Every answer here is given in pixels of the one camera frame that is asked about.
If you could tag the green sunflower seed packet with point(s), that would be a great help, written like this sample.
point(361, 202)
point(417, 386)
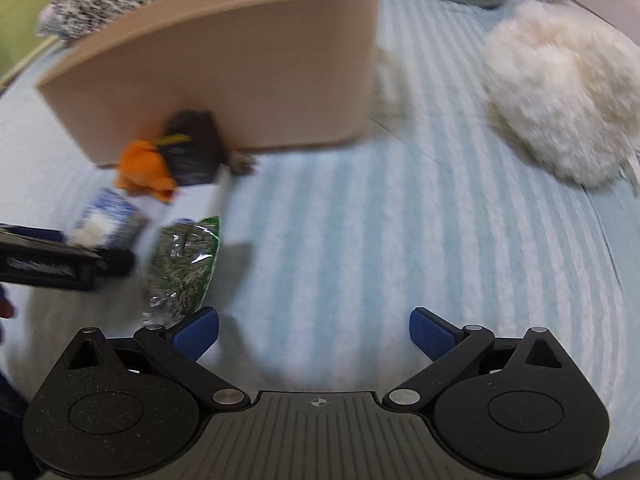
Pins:
point(180, 270)

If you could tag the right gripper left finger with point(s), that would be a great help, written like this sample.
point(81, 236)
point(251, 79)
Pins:
point(196, 333)

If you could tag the blue white patterned box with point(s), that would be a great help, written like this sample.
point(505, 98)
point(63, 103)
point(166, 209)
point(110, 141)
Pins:
point(109, 221)

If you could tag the striped light blue bedsheet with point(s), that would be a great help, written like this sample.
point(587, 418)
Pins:
point(324, 253)

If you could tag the white fluffy plush toy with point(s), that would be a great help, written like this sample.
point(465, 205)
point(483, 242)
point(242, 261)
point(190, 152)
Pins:
point(567, 85)

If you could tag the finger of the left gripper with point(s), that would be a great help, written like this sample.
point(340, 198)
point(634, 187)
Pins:
point(53, 236)

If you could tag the person's left hand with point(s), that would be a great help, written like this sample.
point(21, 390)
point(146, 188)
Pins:
point(7, 309)

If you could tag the orange plush toy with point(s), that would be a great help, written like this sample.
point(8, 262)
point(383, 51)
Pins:
point(142, 170)

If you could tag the dark brown small bottle box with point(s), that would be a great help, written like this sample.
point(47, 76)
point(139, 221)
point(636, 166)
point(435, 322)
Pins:
point(191, 148)

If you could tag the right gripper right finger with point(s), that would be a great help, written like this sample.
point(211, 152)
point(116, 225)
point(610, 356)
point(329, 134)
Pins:
point(433, 335)

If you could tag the beige plastic storage basket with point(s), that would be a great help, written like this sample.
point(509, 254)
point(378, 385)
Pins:
point(273, 73)

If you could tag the green plastic storage bin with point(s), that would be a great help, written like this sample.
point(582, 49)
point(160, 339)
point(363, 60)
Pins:
point(18, 33)

